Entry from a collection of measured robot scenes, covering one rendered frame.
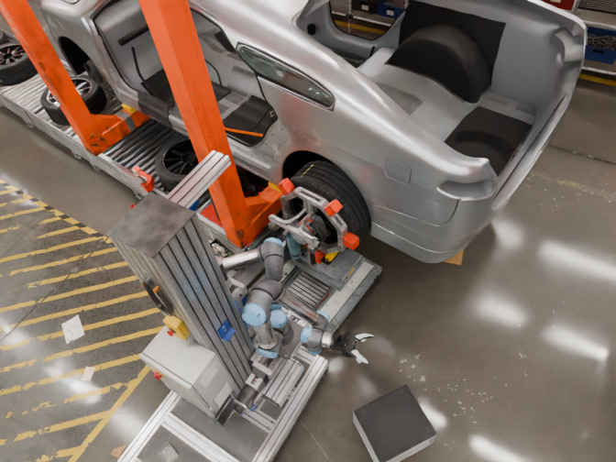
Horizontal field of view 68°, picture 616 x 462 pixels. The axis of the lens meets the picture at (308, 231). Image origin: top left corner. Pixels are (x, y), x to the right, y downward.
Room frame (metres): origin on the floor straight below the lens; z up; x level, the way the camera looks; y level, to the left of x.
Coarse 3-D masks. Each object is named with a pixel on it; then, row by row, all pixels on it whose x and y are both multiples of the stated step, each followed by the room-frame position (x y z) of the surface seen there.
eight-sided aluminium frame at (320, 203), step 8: (296, 192) 2.09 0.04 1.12; (304, 192) 2.09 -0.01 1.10; (312, 192) 2.07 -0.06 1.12; (280, 200) 2.20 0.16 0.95; (288, 200) 2.21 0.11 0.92; (304, 200) 2.04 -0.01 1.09; (312, 200) 2.00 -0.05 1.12; (320, 200) 2.00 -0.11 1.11; (288, 208) 2.23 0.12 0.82; (320, 208) 1.95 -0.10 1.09; (288, 216) 2.19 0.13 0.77; (328, 216) 1.92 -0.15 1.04; (336, 216) 1.91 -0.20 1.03; (296, 224) 2.18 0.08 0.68; (336, 224) 1.87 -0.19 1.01; (344, 224) 1.88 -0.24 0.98; (344, 232) 1.85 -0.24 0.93; (320, 248) 1.98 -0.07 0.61; (328, 248) 1.93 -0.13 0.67; (336, 248) 1.87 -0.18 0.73; (344, 248) 1.85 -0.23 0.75
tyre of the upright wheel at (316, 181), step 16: (320, 160) 2.32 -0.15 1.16; (304, 176) 2.19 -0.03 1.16; (320, 176) 2.15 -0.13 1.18; (336, 176) 2.14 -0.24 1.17; (320, 192) 2.05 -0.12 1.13; (336, 192) 2.01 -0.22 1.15; (352, 192) 2.03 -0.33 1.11; (352, 208) 1.95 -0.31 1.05; (352, 224) 1.88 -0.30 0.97; (368, 224) 1.96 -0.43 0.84
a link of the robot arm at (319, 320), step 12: (252, 288) 1.21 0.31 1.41; (264, 288) 1.17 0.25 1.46; (276, 288) 1.19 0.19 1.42; (276, 300) 1.16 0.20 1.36; (288, 300) 1.17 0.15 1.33; (300, 300) 1.19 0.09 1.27; (300, 312) 1.13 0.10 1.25; (312, 312) 1.14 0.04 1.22; (312, 324) 1.10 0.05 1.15; (324, 324) 1.10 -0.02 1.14
